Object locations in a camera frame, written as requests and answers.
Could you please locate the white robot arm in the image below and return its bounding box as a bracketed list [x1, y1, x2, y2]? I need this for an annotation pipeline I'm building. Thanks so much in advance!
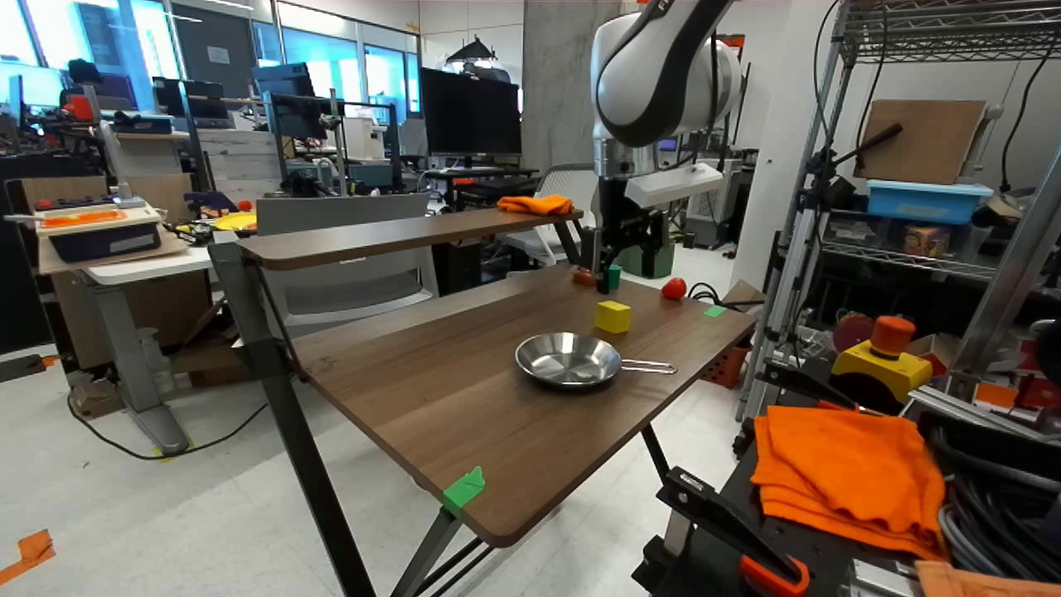
[591, 0, 741, 144]

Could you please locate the yellow block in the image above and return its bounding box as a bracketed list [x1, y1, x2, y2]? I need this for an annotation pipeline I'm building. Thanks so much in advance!
[595, 297, 633, 337]

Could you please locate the green tape marker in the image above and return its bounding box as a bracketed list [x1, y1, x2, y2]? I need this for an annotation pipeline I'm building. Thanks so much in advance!
[446, 467, 487, 510]
[702, 305, 730, 317]

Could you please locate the black computer monitor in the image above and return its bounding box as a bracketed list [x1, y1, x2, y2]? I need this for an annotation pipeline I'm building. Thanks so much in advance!
[420, 68, 520, 152]

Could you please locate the red ball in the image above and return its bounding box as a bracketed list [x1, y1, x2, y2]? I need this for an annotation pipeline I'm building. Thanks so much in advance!
[661, 279, 687, 301]

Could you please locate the orange cloth on shelf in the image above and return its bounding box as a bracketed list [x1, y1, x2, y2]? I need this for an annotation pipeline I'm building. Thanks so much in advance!
[493, 193, 577, 214]

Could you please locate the teal green block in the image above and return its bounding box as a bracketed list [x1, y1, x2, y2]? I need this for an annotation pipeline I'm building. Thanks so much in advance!
[598, 264, 625, 294]

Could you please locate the silver metal pan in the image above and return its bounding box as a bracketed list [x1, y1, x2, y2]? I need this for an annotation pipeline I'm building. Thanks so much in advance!
[516, 330, 678, 392]

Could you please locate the orange folded cloth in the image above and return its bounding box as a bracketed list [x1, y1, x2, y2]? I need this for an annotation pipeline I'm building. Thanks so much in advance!
[752, 403, 944, 559]

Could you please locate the yellow emergency stop button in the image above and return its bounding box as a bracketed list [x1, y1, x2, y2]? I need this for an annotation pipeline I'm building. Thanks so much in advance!
[832, 315, 933, 402]

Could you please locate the brown orange round toy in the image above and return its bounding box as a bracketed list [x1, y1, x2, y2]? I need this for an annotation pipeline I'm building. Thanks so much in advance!
[570, 264, 598, 288]

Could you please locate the blue plastic bin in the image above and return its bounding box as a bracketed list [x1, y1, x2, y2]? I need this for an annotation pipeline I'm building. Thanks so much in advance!
[866, 179, 993, 224]

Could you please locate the orange clamp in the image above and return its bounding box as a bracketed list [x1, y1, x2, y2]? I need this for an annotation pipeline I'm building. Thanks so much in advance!
[661, 467, 814, 597]

